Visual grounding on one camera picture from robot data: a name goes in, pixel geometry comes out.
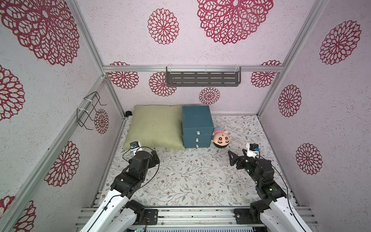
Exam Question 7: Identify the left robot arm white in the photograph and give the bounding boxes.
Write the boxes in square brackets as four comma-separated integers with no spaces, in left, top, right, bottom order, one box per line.
[81,149,160,232]

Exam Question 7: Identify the green cushion pillow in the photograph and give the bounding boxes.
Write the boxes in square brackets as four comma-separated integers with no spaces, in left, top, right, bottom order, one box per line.
[124,105,185,150]

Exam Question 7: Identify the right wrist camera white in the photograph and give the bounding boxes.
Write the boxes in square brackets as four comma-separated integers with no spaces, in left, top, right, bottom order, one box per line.
[246,143,260,158]

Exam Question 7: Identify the black wire wall rack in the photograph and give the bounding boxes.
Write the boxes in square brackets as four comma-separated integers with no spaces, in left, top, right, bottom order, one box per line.
[76,91,106,131]

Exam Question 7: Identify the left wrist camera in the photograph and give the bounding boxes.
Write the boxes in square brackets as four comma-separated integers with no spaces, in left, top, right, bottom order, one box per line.
[130,141,141,154]

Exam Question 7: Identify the round-faced plush doll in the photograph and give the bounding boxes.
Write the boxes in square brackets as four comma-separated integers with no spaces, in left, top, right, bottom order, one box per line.
[211,127,231,148]

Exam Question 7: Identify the metal base rail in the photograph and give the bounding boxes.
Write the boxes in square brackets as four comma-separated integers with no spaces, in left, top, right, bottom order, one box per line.
[76,189,319,232]

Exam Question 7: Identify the grey wall shelf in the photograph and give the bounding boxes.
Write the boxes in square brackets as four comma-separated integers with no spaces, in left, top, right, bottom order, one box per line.
[165,67,241,87]

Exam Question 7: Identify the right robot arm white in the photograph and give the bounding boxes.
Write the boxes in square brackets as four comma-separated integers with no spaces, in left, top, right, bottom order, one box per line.
[228,149,312,232]

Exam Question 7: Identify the teal drawer cabinet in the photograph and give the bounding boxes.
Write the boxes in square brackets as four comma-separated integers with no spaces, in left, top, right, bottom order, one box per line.
[182,105,214,148]

